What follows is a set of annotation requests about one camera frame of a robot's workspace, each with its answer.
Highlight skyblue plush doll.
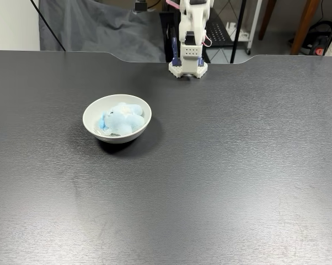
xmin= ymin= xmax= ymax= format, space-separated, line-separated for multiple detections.
xmin=96 ymin=102 xmax=145 ymax=136

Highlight white bowl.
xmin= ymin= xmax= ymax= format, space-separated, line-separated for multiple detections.
xmin=82 ymin=94 xmax=152 ymax=145

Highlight black perforated shelf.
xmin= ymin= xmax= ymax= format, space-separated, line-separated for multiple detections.
xmin=206 ymin=8 xmax=238 ymax=47

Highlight gray cloth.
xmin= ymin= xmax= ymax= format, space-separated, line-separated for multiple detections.
xmin=39 ymin=0 xmax=168 ymax=63

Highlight white plastic part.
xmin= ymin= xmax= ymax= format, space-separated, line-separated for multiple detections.
xmin=226 ymin=22 xmax=250 ymax=39

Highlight black pole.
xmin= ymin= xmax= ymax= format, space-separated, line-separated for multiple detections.
xmin=230 ymin=0 xmax=247 ymax=65

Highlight brown wooden leg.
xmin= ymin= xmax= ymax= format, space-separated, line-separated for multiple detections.
xmin=258 ymin=0 xmax=277 ymax=41
xmin=290 ymin=0 xmax=321 ymax=55

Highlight thin black stand leg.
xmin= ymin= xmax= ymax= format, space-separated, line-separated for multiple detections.
xmin=30 ymin=0 xmax=67 ymax=52

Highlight black vacuum cleaner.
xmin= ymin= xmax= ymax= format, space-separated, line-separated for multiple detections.
xmin=288 ymin=19 xmax=332 ymax=56

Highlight red white base cable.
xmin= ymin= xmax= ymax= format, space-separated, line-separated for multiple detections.
xmin=203 ymin=27 xmax=213 ymax=47

